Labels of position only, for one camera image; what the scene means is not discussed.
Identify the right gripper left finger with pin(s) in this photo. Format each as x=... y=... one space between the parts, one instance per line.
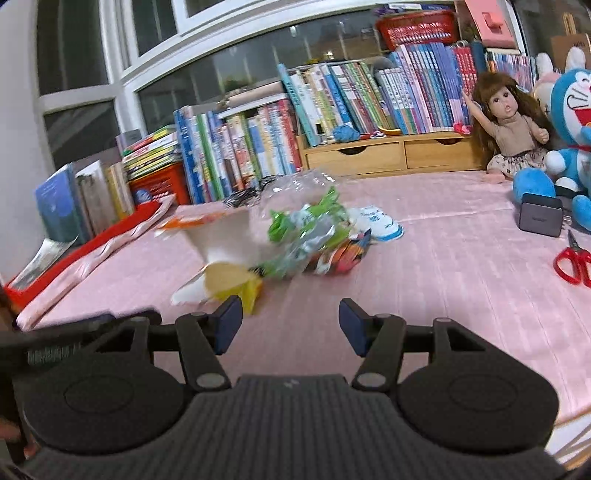
x=202 y=338

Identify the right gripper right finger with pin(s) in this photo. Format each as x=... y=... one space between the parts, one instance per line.
x=378 y=340

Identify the white orange macaron box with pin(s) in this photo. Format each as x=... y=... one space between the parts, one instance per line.
x=222 y=236

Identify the stacked books on crate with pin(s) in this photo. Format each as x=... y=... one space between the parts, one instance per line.
x=152 y=153

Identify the pink box on books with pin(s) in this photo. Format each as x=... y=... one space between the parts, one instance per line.
x=492 y=22

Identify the yellow snack wrapper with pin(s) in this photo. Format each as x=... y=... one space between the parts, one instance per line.
x=223 y=279

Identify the orange colourful snack wrapper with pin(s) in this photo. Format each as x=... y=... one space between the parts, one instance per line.
x=342 y=259

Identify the green clear plastic wrapper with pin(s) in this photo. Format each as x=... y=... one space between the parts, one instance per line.
x=300 y=234

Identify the black eyeglasses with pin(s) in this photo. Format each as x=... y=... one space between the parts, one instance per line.
x=250 y=194

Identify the red crate left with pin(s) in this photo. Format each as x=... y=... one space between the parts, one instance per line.
x=166 y=181

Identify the clear plastic bag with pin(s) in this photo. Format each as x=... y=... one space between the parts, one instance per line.
x=292 y=192

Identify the red pink folded cloth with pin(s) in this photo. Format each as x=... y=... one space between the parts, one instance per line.
x=62 y=277

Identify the book row on table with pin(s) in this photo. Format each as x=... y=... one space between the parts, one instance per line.
x=226 y=152

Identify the wooden drawer organizer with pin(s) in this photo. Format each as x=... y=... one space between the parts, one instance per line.
x=394 y=155

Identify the large blue book left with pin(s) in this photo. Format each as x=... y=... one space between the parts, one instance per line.
x=58 y=204

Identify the dark grey speaker box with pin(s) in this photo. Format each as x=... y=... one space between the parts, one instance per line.
x=541 y=215

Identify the blue yarn ball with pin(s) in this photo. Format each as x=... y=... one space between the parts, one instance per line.
x=345 y=134

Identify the blue Doraemon plush sitting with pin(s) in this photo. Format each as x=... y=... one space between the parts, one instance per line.
x=567 y=170

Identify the brown haired doll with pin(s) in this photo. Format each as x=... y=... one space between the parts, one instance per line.
x=512 y=130

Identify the book row on organizer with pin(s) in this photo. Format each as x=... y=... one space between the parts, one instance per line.
x=416 y=89

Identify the red plastic basket top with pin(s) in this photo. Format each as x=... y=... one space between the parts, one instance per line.
x=419 y=27

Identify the white rabbit plush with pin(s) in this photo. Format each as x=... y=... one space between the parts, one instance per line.
x=547 y=75

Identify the red handled scissors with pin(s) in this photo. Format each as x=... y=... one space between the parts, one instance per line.
x=573 y=263

